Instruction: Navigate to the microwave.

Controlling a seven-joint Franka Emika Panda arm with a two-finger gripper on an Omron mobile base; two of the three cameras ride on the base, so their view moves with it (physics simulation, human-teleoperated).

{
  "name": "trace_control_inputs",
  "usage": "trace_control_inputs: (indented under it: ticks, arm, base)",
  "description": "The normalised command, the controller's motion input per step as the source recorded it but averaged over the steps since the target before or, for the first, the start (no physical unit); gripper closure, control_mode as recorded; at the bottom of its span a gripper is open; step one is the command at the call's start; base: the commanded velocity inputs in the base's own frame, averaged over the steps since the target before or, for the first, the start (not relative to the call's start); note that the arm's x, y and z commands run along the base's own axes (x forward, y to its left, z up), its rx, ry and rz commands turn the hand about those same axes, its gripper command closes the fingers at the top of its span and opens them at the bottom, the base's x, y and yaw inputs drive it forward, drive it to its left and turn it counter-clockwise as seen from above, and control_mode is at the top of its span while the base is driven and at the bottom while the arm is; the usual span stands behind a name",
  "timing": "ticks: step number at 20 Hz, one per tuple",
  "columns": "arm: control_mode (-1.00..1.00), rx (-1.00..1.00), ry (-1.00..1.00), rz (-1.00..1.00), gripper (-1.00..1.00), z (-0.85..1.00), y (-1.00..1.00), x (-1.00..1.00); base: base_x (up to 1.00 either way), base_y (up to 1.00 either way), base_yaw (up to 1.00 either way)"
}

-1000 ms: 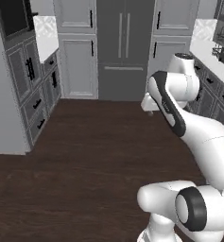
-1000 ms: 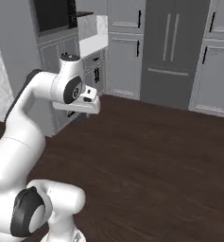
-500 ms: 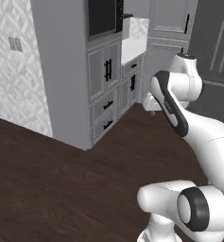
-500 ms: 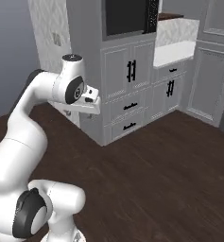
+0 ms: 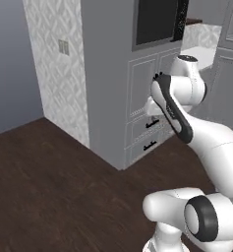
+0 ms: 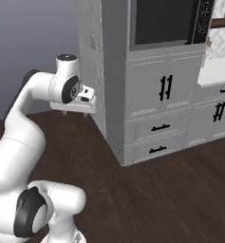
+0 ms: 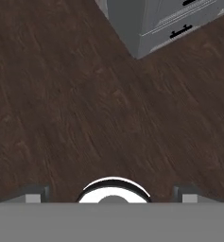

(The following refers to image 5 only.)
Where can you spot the black built-in oven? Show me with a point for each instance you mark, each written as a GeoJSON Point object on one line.
{"type": "Point", "coordinates": [154, 19]}

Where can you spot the narrow grey cupboard door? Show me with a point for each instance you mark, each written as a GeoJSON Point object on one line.
{"type": "Point", "coordinates": [167, 62]}

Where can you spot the tall grey cabinet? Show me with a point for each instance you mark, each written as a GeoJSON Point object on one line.
{"type": "Point", "coordinates": [104, 82]}

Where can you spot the grey cupboard run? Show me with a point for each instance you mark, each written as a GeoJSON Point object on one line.
{"type": "Point", "coordinates": [227, 88]}

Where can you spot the grey drawer front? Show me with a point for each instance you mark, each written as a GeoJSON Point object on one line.
{"type": "Point", "coordinates": [137, 129]}
{"type": "Point", "coordinates": [136, 152]}

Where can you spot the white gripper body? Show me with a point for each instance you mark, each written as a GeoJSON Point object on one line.
{"type": "Point", "coordinates": [153, 107]}

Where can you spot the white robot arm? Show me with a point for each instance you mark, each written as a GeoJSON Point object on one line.
{"type": "Point", "coordinates": [216, 144]}

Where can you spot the grey wall switch plate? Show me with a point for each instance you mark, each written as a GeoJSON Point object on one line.
{"type": "Point", "coordinates": [64, 47]}

